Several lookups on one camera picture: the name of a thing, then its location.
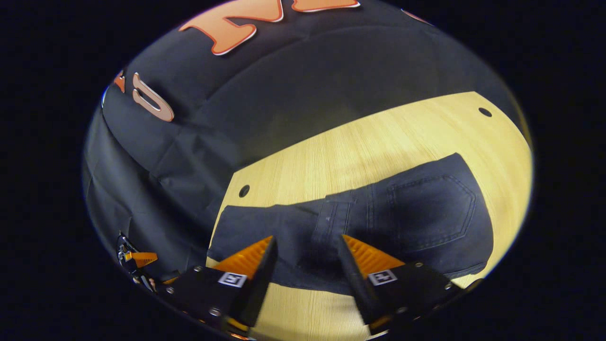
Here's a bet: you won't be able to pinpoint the dark blue jeans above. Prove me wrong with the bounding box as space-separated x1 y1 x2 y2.
207 153 495 297

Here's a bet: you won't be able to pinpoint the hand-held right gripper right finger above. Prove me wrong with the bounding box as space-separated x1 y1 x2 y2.
337 234 475 335

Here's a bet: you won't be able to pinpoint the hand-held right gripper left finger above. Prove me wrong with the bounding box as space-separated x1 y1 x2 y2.
159 235 279 335

